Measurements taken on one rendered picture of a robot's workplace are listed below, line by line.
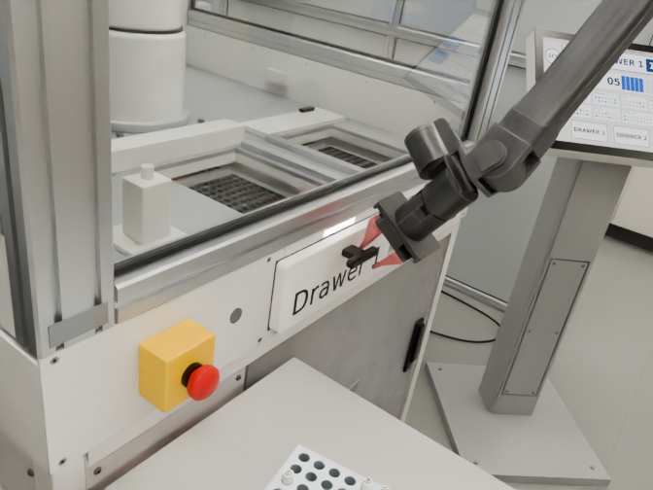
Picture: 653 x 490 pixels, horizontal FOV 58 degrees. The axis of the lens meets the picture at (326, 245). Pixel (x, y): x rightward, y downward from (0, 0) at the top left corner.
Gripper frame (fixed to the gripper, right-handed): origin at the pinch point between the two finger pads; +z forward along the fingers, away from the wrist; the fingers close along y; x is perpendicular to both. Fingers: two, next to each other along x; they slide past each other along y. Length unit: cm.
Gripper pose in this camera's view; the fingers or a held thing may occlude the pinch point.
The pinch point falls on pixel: (370, 255)
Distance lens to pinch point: 90.5
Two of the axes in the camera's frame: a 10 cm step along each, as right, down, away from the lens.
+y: -5.7, -8.1, 1.2
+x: -5.9, 3.0, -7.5
